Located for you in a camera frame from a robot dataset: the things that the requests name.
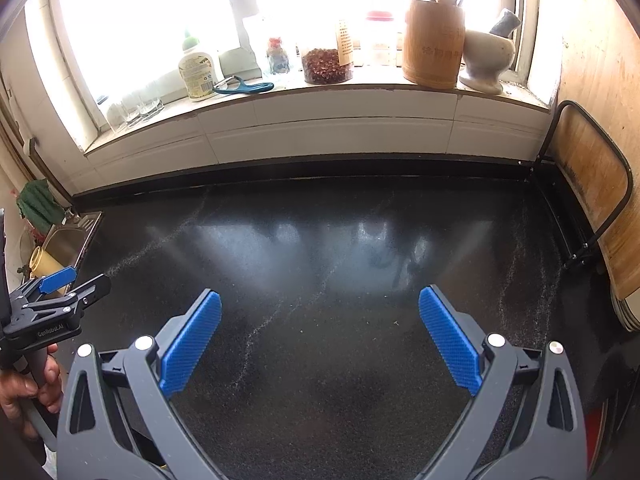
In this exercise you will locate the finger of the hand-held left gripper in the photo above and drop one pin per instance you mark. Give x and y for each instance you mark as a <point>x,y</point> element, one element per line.
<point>90,290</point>
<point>57,277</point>

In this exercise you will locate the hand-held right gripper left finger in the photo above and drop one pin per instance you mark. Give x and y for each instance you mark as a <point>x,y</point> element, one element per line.
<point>192,340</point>

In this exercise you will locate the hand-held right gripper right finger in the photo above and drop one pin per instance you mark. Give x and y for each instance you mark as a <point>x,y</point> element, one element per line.
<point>450,340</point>

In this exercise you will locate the person's left hand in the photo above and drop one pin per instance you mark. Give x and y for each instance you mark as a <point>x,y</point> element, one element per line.
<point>15,400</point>

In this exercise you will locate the yellow plastic pitcher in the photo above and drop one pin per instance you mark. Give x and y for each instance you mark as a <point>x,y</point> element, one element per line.
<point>42,260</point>

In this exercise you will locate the stainless steel sink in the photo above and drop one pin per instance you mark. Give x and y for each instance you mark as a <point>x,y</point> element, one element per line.
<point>75,235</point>

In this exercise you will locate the green knitted cloth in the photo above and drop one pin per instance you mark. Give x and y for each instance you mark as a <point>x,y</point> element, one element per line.
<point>37,205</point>

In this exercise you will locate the clear drinking glass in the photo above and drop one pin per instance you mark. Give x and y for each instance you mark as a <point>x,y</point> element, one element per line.
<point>117,119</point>
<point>152,107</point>
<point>134,112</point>

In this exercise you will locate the wooden folding chair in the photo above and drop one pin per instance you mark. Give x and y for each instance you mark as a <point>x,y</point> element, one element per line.
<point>595,180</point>

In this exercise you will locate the dish soap bottle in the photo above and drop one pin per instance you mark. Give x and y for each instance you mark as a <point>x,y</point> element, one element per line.
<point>200,72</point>

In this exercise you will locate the blue peeler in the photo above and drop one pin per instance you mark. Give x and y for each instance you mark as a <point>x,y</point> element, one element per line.
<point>250,87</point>

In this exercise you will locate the white stone mortar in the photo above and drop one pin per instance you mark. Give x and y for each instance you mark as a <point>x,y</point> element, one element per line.
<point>485,55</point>

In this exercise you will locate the small glass jar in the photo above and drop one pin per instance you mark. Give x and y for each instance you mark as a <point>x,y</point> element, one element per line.
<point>279,60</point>

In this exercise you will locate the bamboo utensil holder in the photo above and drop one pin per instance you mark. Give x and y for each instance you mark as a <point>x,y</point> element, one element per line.
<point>432,45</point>

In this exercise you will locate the plastic jar with red lid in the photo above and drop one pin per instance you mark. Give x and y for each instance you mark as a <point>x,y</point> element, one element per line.
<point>380,40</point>

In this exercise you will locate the wooden label tag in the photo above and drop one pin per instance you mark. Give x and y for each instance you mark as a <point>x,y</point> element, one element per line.
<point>345,42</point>

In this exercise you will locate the grey stone pestle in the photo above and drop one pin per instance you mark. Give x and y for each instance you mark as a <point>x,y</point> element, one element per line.
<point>506,21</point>

